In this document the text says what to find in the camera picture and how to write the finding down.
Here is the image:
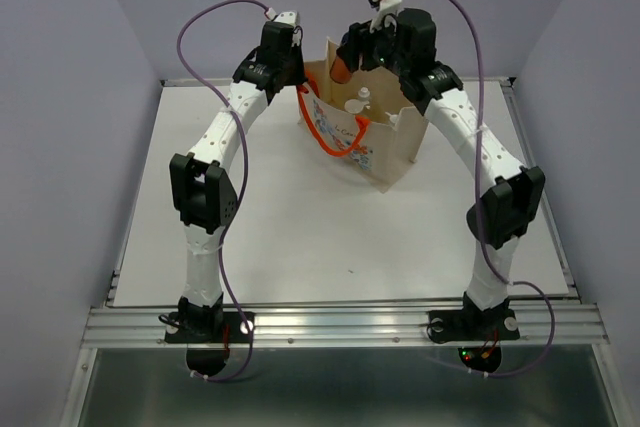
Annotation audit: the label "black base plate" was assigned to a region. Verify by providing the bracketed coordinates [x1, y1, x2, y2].
[426, 309, 520, 374]
[158, 311, 255, 383]

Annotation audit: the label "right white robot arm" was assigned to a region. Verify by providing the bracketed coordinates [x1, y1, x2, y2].
[331, 8, 546, 343]

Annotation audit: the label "peach conical squeeze bottle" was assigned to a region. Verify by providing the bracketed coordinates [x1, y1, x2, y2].
[344, 87, 371, 115]

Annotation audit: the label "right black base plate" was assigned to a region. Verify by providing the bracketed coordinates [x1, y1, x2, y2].
[426, 309, 520, 374]

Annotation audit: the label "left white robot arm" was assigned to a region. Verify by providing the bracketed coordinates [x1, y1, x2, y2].
[168, 11, 305, 341]

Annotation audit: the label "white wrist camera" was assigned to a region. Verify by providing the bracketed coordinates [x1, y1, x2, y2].
[264, 7, 300, 27]
[368, 0, 402, 33]

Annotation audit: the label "green liquid soap bottle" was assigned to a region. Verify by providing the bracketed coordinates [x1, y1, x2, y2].
[385, 112, 399, 126]

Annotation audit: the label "orange bottle blue cap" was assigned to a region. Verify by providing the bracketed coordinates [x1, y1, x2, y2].
[329, 33, 352, 85]

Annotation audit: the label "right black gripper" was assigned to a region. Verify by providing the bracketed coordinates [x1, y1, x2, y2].
[333, 8, 410, 77]

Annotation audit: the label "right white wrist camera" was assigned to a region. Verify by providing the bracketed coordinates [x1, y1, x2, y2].
[368, 0, 402, 33]

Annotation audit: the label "cream canvas bag orange handles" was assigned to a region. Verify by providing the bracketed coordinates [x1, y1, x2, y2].
[296, 40, 429, 192]

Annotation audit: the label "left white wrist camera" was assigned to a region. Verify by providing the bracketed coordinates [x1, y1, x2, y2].
[264, 7, 300, 27]

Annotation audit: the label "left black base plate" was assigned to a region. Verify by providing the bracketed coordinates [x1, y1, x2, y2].
[158, 311, 255, 383]

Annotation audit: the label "aluminium frame rail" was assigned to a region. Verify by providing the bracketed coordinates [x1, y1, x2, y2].
[63, 81, 635, 426]

